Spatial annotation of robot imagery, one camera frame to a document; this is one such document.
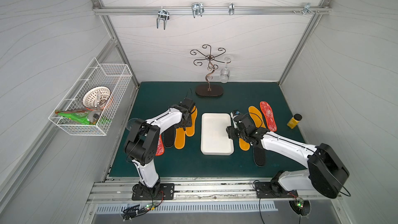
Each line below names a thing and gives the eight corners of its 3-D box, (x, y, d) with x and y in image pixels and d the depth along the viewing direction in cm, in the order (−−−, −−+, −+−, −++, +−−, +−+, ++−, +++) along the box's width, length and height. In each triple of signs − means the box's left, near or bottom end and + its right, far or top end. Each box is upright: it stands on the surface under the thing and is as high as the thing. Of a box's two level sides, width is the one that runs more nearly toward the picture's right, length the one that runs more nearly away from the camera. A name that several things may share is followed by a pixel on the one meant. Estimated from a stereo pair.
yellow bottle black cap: (285, 125, 98) (291, 118, 91) (289, 119, 101) (295, 111, 94) (292, 129, 96) (299, 122, 89) (296, 123, 99) (303, 116, 92)
